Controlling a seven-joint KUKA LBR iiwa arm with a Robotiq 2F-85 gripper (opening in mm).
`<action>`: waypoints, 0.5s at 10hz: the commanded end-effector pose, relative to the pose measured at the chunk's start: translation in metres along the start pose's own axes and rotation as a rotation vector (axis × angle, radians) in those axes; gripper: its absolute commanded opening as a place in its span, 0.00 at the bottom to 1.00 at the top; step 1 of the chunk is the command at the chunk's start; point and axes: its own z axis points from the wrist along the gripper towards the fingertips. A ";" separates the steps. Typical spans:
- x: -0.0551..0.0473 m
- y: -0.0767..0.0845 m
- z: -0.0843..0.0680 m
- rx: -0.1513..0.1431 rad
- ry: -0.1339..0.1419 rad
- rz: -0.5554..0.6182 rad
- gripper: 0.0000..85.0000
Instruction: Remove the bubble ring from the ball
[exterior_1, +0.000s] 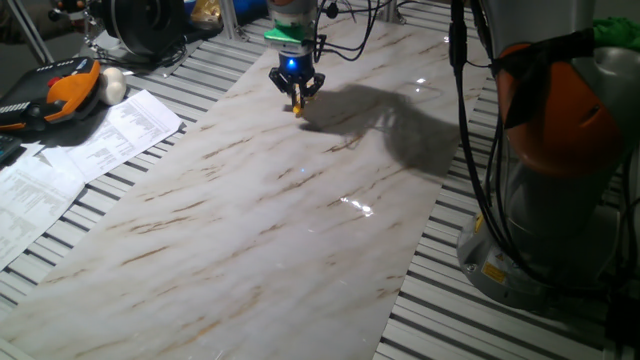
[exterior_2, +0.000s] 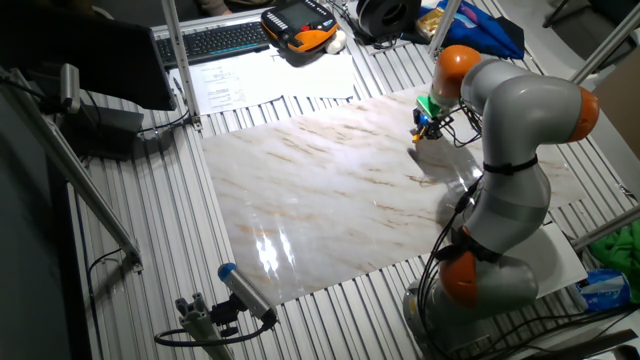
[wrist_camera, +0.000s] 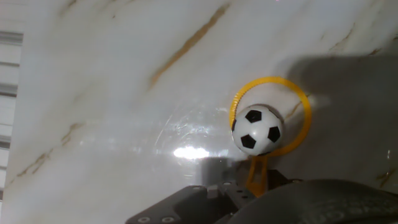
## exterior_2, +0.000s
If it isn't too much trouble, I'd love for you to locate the black filament spool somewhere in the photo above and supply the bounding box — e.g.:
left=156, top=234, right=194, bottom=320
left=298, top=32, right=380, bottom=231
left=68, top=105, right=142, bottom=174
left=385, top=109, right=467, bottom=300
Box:
left=354, top=0, right=423, bottom=43

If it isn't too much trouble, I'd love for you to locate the grey extrusion camera mount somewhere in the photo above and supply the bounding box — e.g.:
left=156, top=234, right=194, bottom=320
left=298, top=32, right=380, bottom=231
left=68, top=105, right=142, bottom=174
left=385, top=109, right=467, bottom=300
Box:
left=173, top=291, right=235, bottom=360

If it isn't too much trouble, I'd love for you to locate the white round ball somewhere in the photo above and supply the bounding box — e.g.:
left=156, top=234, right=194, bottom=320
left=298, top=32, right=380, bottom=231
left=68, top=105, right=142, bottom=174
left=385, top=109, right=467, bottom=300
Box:
left=324, top=28, right=349, bottom=56

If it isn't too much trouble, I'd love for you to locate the orange black teach pendant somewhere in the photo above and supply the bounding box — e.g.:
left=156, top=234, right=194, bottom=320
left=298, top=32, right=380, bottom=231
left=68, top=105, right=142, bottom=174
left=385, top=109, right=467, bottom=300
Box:
left=259, top=0, right=341, bottom=55

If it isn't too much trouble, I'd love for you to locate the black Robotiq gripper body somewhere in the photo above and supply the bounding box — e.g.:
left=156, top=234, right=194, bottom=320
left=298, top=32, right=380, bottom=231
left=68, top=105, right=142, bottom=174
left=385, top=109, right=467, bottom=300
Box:
left=412, top=107, right=446, bottom=141

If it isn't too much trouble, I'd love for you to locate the black computer monitor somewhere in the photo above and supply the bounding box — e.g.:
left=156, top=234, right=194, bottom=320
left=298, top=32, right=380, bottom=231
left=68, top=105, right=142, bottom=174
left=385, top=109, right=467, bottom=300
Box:
left=0, top=0, right=177, bottom=112

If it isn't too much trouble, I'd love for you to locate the white base board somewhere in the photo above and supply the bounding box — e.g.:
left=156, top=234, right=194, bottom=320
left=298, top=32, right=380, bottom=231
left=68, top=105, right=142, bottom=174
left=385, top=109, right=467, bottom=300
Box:
left=502, top=221, right=590, bottom=300

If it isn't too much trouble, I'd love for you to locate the blue fabric bag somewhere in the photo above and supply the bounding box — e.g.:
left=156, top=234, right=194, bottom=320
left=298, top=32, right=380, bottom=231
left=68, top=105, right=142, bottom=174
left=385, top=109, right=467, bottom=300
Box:
left=418, top=0, right=526, bottom=61

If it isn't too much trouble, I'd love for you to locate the gold foil package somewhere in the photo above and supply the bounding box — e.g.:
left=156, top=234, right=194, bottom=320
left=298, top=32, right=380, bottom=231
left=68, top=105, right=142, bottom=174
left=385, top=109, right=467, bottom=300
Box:
left=416, top=6, right=447, bottom=40

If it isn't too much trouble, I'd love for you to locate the brown cardboard box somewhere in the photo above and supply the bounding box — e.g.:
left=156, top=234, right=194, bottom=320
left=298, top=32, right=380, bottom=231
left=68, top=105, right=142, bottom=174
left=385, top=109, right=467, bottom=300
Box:
left=591, top=47, right=640, bottom=162

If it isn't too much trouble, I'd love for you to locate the green gripper mount plate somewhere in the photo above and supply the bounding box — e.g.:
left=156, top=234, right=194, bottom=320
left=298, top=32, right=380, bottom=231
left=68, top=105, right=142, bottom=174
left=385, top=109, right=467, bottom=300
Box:
left=416, top=93, right=443, bottom=119

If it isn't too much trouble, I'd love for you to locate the black box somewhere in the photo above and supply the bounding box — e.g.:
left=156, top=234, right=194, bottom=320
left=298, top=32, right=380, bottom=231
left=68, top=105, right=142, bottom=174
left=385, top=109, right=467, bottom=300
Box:
left=63, top=103, right=147, bottom=162

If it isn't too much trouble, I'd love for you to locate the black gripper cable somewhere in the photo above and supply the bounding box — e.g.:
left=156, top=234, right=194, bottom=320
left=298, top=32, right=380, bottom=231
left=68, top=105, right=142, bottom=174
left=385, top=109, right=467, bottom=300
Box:
left=439, top=98, right=485, bottom=150

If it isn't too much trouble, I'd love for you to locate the black camera cable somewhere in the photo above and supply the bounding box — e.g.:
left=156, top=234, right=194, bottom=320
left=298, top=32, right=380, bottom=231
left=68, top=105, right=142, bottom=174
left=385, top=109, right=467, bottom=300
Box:
left=152, top=309, right=277, bottom=349

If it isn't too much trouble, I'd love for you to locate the green cloth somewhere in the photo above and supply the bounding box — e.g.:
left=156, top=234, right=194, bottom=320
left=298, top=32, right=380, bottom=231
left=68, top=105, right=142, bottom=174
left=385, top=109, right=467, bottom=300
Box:
left=588, top=221, right=640, bottom=304

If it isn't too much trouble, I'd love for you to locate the silver depth camera blue cap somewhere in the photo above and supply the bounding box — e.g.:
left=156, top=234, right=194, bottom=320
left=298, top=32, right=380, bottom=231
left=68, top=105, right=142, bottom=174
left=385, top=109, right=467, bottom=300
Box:
left=216, top=261, right=279, bottom=324

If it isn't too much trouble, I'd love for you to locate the aluminium frame post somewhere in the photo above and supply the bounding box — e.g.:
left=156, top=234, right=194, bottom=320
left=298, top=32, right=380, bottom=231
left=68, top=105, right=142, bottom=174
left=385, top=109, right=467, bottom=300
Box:
left=159, top=0, right=205, bottom=132
left=0, top=65, right=145, bottom=274
left=571, top=205, right=640, bottom=252
left=426, top=0, right=463, bottom=60
left=568, top=3, right=640, bottom=85

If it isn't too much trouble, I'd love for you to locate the black computer keyboard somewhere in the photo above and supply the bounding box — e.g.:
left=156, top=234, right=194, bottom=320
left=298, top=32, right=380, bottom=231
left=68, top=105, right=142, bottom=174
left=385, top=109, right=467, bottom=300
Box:
left=154, top=20, right=272, bottom=70

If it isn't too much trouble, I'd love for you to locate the blue plastic package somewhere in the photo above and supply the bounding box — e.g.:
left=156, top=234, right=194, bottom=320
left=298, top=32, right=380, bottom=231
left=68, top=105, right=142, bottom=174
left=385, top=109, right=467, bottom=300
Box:
left=573, top=267, right=633, bottom=313

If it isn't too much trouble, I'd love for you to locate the printed white paper sheet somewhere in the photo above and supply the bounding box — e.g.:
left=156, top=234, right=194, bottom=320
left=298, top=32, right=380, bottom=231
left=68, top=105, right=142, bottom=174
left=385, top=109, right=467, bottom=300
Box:
left=267, top=51, right=357, bottom=101
left=168, top=55, right=286, bottom=117

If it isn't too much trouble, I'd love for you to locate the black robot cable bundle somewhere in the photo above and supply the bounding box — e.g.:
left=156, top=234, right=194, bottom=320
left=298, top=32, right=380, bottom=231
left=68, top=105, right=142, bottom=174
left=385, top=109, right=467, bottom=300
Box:
left=415, top=178, right=482, bottom=360

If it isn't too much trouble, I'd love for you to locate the marble pattern board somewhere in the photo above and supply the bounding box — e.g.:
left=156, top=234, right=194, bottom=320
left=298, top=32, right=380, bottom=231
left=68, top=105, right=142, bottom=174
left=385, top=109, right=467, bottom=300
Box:
left=200, top=82, right=586, bottom=307

